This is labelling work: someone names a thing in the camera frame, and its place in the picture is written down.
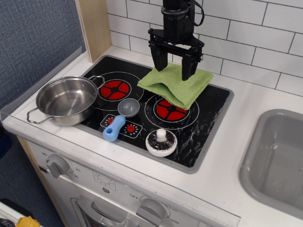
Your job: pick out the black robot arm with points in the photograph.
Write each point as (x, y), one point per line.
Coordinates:
(175, 3)

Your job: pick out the yellow object at corner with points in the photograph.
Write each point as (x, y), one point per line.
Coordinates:
(27, 222)

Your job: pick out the grey blue toy scoop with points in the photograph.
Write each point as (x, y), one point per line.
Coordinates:
(127, 108)

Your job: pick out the grey right oven knob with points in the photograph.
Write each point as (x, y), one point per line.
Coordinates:
(152, 212)

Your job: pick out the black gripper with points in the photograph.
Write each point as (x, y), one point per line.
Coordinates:
(177, 38)

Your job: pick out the white toy mushroom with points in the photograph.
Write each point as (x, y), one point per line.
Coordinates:
(161, 142)

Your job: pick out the grey sink basin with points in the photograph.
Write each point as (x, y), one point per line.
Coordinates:
(272, 169)

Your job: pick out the black toy stovetop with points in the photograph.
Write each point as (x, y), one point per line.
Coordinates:
(194, 128)

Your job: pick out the grey left oven knob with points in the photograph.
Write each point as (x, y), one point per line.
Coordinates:
(57, 165)

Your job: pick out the white toy oven front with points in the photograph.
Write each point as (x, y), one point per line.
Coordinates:
(87, 198)

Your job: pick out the green cloth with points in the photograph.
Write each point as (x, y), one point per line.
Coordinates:
(169, 84)

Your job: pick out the stainless steel pot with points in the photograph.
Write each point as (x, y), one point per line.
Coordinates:
(69, 100)

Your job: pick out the wooden side post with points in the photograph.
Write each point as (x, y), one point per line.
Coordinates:
(95, 27)

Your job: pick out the grey oven knob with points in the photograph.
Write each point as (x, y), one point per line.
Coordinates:
(57, 165)
(152, 212)

